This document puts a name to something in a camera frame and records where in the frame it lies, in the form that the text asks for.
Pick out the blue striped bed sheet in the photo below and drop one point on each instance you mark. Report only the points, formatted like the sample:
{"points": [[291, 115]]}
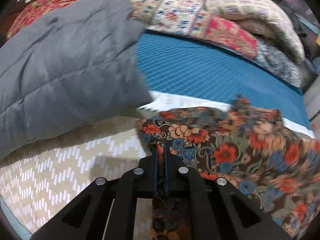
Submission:
{"points": [[182, 66]]}

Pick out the beige chevron bed cover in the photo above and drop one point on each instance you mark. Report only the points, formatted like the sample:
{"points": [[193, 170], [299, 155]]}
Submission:
{"points": [[40, 179]]}

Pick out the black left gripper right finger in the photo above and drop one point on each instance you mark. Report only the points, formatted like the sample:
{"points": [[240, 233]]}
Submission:
{"points": [[216, 209]]}

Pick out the cream printed folded comforter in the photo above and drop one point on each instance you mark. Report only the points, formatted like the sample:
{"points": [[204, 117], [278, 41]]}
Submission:
{"points": [[265, 11]]}

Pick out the teal quilted mattress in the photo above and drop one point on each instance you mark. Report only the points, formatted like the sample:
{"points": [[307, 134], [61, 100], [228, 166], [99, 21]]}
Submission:
{"points": [[10, 221]]}

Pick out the floral patterned garment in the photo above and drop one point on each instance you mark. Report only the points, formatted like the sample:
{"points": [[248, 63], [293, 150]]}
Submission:
{"points": [[248, 146]]}

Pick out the grey quilted puffer jacket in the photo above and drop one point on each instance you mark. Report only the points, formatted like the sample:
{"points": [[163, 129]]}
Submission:
{"points": [[72, 67]]}

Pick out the red floral quilt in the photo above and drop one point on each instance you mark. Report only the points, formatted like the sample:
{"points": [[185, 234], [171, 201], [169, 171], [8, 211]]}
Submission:
{"points": [[50, 2]]}

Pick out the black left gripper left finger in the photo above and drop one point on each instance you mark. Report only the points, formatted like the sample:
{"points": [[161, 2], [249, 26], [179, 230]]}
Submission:
{"points": [[106, 209]]}

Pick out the grey speckled blanket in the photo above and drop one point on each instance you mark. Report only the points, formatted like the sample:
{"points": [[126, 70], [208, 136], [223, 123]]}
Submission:
{"points": [[278, 63]]}

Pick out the cream floral patchwork quilt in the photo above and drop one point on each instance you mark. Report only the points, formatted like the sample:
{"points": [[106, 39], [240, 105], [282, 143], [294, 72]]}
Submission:
{"points": [[188, 18]]}

